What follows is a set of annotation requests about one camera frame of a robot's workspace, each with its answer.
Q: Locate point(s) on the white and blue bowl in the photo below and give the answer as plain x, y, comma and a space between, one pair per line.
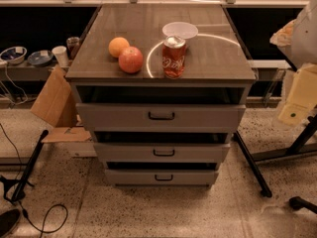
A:
14, 55

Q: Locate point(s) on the white paper cup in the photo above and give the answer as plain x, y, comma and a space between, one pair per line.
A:
60, 53

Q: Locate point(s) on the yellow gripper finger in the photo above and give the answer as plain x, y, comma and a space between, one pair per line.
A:
302, 96

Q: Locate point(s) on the black stand leg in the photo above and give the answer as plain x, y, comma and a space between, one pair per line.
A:
14, 188
265, 191

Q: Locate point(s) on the brown cardboard box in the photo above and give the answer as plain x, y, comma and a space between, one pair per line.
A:
56, 106

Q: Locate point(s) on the grey bottom drawer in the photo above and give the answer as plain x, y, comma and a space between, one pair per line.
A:
158, 177

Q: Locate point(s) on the black round floor base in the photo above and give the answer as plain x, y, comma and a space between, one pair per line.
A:
8, 220

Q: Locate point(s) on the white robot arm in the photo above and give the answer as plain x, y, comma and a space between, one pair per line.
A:
298, 41

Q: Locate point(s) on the red apple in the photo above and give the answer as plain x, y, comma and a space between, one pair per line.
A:
130, 60

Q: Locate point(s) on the grey drawer cabinet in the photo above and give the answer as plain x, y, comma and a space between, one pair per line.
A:
216, 72

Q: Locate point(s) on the red cola can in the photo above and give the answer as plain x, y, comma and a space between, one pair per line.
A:
173, 56

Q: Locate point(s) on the orange fruit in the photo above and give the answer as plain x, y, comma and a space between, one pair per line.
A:
116, 46

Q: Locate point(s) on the white plastic bowl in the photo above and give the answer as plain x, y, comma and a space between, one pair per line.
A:
185, 30

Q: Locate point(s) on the grey top drawer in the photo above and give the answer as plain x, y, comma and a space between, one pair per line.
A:
160, 117

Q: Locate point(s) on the grey drawer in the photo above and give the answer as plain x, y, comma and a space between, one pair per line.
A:
160, 117
161, 153
158, 177

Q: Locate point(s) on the dark glass jar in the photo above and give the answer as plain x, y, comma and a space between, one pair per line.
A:
73, 44

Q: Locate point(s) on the black stand leg left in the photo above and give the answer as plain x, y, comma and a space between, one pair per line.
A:
14, 188

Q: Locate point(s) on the black stand leg right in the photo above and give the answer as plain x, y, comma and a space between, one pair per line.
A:
265, 191

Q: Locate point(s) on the grey shelf ledge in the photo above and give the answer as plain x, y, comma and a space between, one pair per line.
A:
26, 72

